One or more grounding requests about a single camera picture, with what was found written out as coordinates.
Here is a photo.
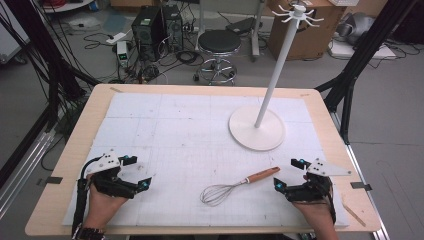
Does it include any wire whisk with wooden handle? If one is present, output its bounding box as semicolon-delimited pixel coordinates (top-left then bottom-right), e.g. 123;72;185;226
199;166;281;208

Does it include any aluminium rail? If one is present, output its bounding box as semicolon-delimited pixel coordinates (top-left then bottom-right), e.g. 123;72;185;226
331;111;391;240
0;129;56;219

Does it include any cardboard box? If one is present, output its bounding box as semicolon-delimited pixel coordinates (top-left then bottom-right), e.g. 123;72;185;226
267;0;346;62

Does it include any dark wristwatch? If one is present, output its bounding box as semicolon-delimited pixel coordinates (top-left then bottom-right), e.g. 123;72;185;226
71;223;106;240

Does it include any white power strip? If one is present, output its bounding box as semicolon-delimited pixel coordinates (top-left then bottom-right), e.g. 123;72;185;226
105;31;128;46

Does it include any coiled black cable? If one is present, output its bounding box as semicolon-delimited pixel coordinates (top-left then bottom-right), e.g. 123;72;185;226
174;49;202;67

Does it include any black stand with cables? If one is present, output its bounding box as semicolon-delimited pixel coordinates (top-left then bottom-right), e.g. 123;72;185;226
0;0;101;189

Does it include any flat black device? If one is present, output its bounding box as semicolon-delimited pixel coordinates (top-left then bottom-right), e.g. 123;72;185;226
225;17;258;36

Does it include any thin wooden stick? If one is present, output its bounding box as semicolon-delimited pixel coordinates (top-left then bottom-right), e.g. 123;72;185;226
341;201;367;229

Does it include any person's left hand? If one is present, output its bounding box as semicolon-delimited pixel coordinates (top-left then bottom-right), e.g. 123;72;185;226
82;173;130;230

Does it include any white grid mat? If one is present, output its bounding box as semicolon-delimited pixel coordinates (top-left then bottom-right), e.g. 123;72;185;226
62;92;350;228

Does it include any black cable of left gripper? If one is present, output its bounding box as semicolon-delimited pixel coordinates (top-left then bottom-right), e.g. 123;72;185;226
71;155;103;236

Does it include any small device with green display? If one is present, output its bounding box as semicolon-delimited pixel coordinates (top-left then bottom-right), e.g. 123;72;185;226
116;40;131;68

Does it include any large black computer tower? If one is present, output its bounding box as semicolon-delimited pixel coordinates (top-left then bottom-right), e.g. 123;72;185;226
131;5;168;62

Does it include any slim black computer tower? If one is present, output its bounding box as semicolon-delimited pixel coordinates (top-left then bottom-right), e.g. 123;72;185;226
162;4;185;53

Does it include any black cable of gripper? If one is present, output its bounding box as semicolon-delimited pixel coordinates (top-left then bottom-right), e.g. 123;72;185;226
327;179;337;225
71;155;103;236

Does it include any grey rounded appliance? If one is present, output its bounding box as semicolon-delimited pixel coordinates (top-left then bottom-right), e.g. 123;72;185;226
336;12;376;46

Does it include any person's right hand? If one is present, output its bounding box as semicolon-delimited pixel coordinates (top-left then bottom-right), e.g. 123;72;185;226
292;194;337;232

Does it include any black tripod stand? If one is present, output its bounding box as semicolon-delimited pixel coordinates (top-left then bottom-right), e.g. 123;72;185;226
314;0;420;146

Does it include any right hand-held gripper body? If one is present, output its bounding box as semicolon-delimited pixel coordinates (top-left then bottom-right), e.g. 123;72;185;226
284;159;352;203

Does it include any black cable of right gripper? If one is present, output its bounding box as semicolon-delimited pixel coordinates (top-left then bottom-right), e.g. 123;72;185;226
327;179;337;225

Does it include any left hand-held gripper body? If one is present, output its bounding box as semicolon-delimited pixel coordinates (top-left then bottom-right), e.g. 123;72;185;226
87;151;139;200

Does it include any black round stool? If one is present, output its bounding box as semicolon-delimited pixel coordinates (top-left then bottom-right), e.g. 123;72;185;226
193;29;242;86

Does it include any flat white board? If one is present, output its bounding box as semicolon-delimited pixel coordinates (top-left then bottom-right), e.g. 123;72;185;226
327;39;398;61

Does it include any white hook rack stand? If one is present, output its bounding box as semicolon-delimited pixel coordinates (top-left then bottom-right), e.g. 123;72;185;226
228;3;325;152

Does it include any black tape strip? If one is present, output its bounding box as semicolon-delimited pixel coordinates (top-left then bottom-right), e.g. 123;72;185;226
350;181;373;193
36;175;64;187

